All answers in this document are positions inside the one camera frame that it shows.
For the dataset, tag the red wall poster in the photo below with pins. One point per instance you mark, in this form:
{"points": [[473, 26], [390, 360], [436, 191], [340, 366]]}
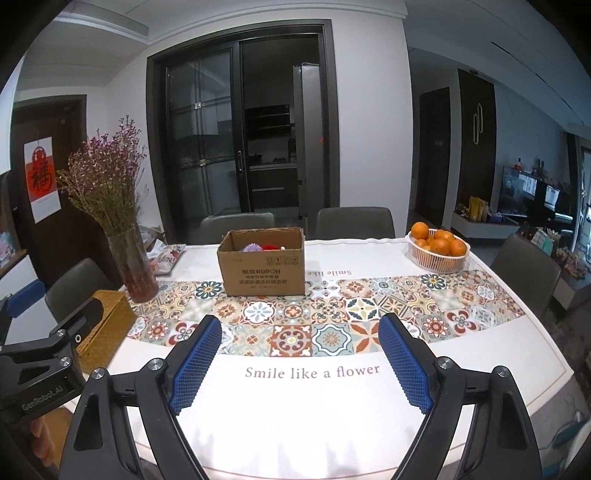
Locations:
{"points": [[41, 180]]}

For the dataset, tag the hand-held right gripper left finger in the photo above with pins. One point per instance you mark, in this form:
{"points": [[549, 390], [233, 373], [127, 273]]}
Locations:
{"points": [[194, 364]]}

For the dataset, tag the white television cabinet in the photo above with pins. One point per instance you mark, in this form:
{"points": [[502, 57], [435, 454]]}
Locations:
{"points": [[480, 226]]}

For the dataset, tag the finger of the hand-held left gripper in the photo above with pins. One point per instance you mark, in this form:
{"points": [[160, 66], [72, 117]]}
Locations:
{"points": [[27, 295], [85, 314]]}

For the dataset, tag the silver refrigerator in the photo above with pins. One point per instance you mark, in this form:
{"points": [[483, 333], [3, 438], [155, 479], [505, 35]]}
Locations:
{"points": [[307, 138]]}

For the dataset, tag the television screen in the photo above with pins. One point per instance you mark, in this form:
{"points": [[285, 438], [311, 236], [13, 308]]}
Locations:
{"points": [[519, 191]]}

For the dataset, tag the glass vase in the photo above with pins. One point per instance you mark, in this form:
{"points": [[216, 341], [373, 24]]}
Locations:
{"points": [[134, 267]]}

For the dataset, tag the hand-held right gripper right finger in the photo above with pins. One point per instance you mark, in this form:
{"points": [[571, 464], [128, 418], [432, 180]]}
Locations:
{"points": [[406, 364]]}

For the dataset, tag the purple plush toy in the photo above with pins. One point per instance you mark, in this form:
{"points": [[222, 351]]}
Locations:
{"points": [[251, 248]]}

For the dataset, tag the dark room door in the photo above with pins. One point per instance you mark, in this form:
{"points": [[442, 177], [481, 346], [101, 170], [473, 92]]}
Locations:
{"points": [[431, 157]]}

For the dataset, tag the brown wooden door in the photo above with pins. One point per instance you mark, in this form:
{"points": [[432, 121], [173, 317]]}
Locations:
{"points": [[74, 134]]}

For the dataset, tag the red furry plush toy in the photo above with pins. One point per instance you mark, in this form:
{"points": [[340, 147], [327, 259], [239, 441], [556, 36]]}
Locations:
{"points": [[272, 248]]}

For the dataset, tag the pile of oranges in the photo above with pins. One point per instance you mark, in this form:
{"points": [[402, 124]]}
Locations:
{"points": [[438, 242]]}

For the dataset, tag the dark sliding glass door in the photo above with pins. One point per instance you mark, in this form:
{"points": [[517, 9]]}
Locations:
{"points": [[198, 138]]}

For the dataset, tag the patterned tablecloth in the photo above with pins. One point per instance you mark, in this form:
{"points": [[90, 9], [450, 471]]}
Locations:
{"points": [[295, 415]]}

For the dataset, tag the person's left hand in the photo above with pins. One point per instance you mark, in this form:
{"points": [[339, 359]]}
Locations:
{"points": [[44, 434]]}

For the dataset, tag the dried purple flowers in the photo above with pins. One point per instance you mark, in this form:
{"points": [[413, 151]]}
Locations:
{"points": [[106, 184]]}

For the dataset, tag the cardboard box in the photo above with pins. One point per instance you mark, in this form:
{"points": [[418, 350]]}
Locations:
{"points": [[263, 272]]}

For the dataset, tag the grey dining chair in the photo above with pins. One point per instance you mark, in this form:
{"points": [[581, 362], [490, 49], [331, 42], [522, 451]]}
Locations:
{"points": [[78, 286], [235, 228], [355, 224], [526, 272]]}

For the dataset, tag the white wall ornament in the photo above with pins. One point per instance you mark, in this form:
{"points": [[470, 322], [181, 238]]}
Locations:
{"points": [[477, 123]]}

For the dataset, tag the gold woven box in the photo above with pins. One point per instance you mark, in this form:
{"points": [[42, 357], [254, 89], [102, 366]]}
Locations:
{"points": [[108, 323]]}

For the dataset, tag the white basket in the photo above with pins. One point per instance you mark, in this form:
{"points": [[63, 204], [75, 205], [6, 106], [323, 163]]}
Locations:
{"points": [[434, 263]]}

